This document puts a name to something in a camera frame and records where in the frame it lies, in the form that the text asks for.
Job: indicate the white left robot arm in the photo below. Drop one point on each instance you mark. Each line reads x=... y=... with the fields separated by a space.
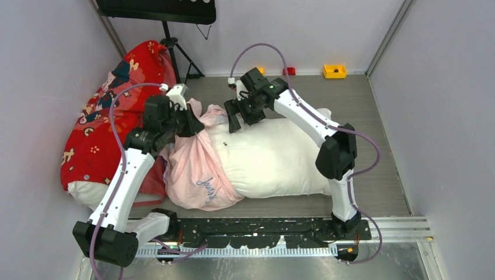
x=106 y=236

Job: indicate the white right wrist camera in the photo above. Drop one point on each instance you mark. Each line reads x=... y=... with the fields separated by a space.
x=240 y=89

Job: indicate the yellow tray with black knob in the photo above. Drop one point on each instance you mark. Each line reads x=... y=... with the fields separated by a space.
x=334 y=71

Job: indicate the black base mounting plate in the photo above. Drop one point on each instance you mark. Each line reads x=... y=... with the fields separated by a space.
x=261 y=233

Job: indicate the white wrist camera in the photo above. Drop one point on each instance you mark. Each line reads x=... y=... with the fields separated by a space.
x=240 y=89
x=176 y=92

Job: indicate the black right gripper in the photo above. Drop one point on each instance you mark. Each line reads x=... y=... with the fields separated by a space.
x=231 y=109

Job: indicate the white pillow in red case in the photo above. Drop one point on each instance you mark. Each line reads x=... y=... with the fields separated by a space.
x=87 y=193

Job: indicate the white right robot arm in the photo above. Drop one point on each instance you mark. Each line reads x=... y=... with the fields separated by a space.
x=337 y=143

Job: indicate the pink pillowcase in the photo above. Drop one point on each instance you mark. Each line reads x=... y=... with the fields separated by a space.
x=194 y=177

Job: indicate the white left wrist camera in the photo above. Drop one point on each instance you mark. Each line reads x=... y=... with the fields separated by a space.
x=176 y=92

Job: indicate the white pillow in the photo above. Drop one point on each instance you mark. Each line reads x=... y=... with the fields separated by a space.
x=272 y=158
x=87 y=193

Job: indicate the red patterned pillowcase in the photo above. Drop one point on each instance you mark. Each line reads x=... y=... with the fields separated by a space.
x=91 y=152

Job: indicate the aluminium rail frame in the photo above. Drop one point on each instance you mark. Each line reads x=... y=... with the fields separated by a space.
x=383 y=230

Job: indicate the small red block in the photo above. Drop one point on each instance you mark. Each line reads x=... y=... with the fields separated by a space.
x=289 y=71

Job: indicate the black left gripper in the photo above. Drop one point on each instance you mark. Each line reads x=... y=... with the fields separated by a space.
x=193 y=125

